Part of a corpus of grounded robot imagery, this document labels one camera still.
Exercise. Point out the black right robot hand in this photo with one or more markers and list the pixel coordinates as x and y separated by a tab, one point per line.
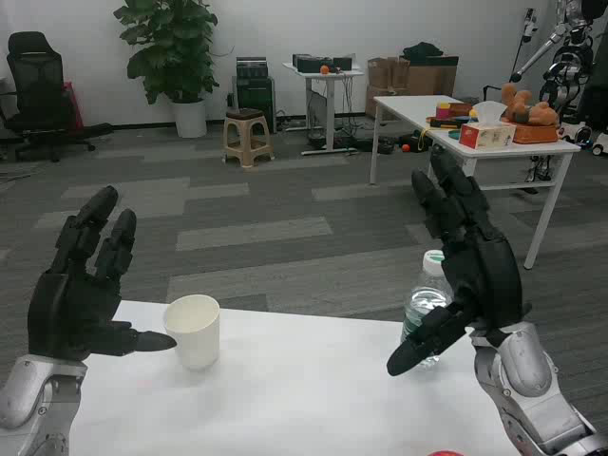
484	275

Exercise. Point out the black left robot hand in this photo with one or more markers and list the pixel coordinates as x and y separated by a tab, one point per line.
71	304

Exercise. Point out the red apple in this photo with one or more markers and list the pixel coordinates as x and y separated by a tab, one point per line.
449	453

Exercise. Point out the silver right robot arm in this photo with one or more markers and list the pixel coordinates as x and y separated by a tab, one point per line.
527	380

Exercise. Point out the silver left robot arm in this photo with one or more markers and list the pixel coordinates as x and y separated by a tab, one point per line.
33	404

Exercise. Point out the clear plastic water bottle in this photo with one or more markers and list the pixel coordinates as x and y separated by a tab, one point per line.
425	299

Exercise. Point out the white paper cup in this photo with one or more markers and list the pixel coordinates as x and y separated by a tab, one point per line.
195	337

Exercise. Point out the red white tissue box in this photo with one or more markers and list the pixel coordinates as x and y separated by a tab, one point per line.
484	137

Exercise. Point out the yellow black tool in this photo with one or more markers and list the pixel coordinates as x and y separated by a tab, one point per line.
446	122

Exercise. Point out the pink yellow box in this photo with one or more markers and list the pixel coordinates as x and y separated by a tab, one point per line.
445	110

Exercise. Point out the orange plush toy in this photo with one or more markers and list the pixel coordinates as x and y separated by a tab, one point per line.
532	111

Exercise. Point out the white wheeled robot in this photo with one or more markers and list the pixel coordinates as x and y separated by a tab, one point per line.
589	138

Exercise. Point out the white table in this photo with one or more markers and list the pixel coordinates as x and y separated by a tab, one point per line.
408	107

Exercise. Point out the red flat bag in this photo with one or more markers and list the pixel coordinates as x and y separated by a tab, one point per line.
71	107

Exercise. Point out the large cardboard box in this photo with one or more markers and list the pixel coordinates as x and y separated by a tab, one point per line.
434	78

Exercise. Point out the flat cardboard box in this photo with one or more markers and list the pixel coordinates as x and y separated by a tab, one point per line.
375	102

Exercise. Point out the white plant pot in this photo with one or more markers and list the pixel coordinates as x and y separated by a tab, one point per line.
190	119

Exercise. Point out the silver black humanoid robot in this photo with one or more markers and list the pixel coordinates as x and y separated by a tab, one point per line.
570	62

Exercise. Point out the black office chair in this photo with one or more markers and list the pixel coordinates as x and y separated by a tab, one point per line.
35	76

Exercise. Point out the black bag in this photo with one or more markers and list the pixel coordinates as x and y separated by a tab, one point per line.
423	51

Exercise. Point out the beige plastic stool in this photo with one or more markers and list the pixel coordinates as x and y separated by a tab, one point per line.
248	138

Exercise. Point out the white standing desk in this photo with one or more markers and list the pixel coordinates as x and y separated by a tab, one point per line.
328	78

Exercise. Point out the small black device box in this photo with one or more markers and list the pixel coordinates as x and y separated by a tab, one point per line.
343	63

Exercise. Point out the black equipment case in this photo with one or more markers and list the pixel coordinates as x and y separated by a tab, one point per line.
256	102

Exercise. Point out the green leafy plant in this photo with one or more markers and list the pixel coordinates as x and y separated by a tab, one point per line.
171	43

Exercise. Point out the black radio box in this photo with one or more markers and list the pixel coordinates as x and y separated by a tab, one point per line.
252	69

